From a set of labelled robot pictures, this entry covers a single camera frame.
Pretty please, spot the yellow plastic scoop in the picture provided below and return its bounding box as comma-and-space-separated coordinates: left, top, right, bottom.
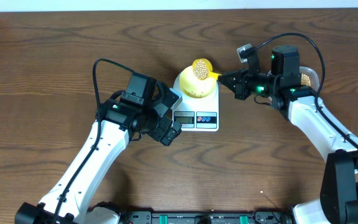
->
192, 58, 221, 80

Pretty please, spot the white digital kitchen scale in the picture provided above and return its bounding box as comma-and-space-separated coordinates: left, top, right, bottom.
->
172, 71, 219, 132

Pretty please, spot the clear plastic bean container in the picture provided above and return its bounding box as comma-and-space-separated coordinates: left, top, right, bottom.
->
300, 67, 319, 91

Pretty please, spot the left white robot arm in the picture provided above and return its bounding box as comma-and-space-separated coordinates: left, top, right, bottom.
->
14, 72, 182, 224

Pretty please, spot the black camera cable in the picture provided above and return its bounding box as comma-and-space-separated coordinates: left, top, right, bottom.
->
50, 58, 136, 224
253, 32, 358, 175

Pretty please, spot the right black camera cable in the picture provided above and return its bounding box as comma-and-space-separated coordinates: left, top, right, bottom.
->
253, 32, 358, 175

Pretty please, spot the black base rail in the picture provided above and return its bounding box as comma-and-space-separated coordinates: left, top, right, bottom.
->
85, 202, 295, 224

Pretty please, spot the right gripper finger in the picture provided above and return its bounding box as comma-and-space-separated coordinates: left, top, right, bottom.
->
218, 70, 242, 83
218, 79, 236, 93

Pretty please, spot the yellow plastic bowl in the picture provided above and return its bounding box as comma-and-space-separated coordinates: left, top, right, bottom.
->
179, 66, 216, 98

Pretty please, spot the left black camera cable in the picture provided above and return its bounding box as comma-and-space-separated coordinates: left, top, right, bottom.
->
50, 58, 136, 224

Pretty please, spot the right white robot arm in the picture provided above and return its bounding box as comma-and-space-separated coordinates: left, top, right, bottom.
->
218, 44, 358, 223

